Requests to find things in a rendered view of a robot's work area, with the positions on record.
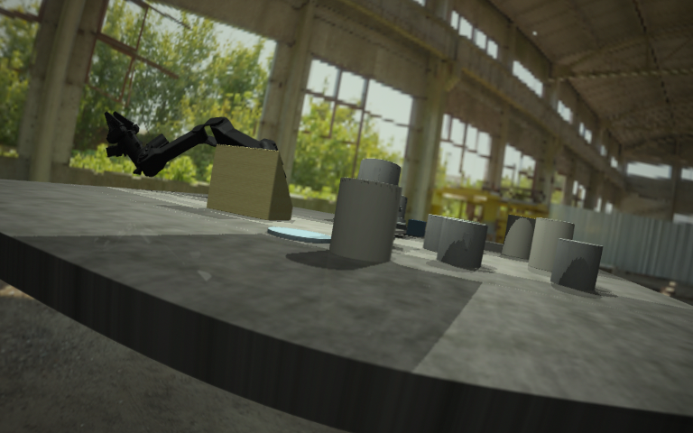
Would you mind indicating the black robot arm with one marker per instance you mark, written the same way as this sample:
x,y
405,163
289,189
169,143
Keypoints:
x,y
153,157

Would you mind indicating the light blue block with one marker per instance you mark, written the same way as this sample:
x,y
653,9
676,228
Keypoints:
x,y
416,227

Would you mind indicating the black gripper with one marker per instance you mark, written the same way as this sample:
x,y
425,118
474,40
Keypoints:
x,y
122,130

